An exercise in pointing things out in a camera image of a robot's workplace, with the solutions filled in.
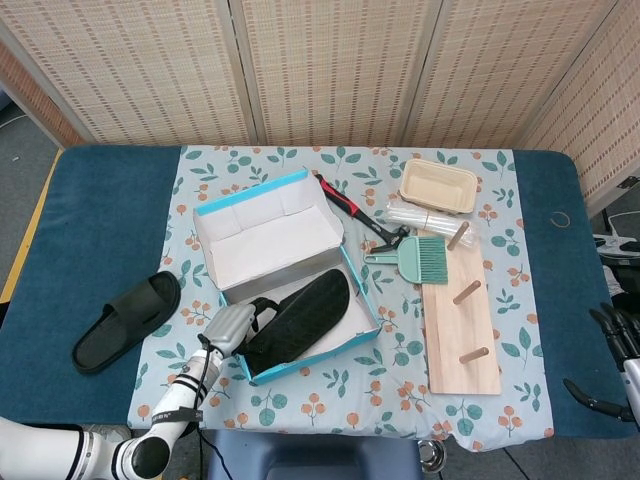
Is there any red black claw hammer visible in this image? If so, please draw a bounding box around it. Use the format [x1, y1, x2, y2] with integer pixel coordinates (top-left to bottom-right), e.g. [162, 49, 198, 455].
[314, 173, 411, 254]

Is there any beige rectangular food container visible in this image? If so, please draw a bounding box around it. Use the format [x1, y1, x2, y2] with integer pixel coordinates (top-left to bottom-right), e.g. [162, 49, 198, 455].
[398, 158, 477, 216]

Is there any bamboo folding screen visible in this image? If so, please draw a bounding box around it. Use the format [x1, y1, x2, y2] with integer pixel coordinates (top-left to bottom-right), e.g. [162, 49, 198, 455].
[0, 0, 640, 217]

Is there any bundle of clear sticks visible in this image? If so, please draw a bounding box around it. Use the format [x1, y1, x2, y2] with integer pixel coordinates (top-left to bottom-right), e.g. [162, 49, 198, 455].
[383, 202, 481, 249]

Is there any white sneaker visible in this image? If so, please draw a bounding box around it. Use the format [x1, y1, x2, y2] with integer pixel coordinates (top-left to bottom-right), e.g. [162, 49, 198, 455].
[82, 423, 132, 445]

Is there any white chair base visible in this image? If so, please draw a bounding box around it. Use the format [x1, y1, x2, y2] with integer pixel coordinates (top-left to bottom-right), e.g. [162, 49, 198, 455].
[592, 209, 640, 261]

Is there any black slipper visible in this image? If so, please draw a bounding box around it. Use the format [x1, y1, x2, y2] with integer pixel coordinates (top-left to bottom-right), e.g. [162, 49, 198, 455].
[242, 268, 351, 377]
[72, 271, 182, 377]

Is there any wooden peg board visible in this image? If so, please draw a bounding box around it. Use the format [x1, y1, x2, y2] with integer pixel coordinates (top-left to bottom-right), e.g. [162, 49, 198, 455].
[416, 221, 503, 396]

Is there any blue velvet table cover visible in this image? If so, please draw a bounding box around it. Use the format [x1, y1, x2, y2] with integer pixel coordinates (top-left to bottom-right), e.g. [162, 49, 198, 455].
[0, 144, 640, 441]

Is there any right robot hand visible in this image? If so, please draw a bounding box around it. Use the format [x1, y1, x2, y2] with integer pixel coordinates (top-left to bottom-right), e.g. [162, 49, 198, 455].
[563, 305, 640, 424]

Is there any black cable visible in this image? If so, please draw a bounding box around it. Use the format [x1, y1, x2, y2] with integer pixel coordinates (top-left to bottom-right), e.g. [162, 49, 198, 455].
[198, 333, 226, 480]

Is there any turquoise cardboard shoe box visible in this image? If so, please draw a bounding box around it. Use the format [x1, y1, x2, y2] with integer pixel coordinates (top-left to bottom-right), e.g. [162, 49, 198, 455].
[192, 168, 382, 386]

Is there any floral tablecloth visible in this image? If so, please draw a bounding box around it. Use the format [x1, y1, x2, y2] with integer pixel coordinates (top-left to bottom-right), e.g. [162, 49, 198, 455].
[126, 144, 556, 453]

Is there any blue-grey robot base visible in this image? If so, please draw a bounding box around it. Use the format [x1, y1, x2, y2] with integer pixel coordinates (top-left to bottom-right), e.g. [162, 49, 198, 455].
[207, 430, 421, 480]

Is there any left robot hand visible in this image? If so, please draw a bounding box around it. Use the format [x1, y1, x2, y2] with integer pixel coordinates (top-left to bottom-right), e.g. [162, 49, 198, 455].
[202, 298, 279, 359]

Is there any small green dustpan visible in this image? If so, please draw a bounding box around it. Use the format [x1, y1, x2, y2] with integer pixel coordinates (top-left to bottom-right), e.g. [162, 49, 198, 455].
[363, 235, 426, 286]

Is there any small green brush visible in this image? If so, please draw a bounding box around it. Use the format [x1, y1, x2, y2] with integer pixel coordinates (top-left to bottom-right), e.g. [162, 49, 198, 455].
[415, 235, 450, 286]

